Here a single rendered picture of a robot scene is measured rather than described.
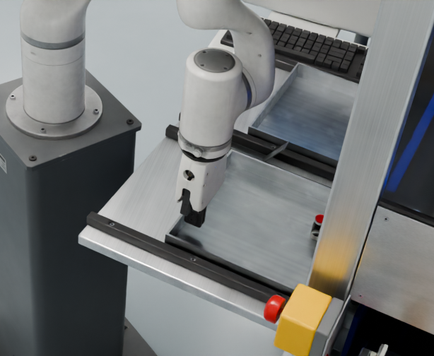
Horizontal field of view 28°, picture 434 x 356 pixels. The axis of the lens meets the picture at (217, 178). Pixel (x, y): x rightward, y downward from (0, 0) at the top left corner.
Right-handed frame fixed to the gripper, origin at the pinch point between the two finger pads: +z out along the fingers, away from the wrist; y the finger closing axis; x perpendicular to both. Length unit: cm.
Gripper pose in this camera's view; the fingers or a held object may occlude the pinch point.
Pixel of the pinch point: (195, 213)
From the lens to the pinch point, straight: 150.7
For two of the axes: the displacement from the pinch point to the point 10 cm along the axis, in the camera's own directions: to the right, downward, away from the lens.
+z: -1.1, 7.4, 6.7
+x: -9.0, -3.6, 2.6
